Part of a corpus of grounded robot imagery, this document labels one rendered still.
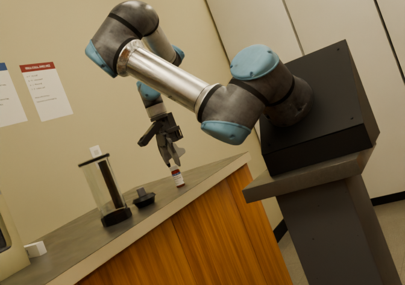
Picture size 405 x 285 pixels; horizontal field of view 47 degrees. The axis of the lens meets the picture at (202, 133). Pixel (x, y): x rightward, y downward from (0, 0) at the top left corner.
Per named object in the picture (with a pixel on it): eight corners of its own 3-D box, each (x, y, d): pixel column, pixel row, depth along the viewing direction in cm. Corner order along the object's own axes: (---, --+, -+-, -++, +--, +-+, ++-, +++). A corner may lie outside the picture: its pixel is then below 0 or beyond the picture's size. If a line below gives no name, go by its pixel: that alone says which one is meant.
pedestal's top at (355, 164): (376, 144, 141) (372, 131, 141) (361, 173, 113) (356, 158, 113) (280, 172, 157) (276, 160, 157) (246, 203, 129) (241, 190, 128)
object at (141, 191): (140, 205, 175) (133, 188, 175) (161, 197, 173) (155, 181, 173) (130, 212, 166) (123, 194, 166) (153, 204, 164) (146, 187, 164)
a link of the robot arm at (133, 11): (125, -24, 134) (167, 46, 180) (103, 7, 133) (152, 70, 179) (156, -7, 131) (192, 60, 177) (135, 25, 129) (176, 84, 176)
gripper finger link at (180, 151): (192, 158, 180) (180, 138, 182) (179, 164, 177) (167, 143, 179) (189, 161, 182) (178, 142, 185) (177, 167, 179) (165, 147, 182)
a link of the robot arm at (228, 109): (266, 94, 115) (102, 6, 133) (234, 145, 113) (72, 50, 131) (271, 109, 126) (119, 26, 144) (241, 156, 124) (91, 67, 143)
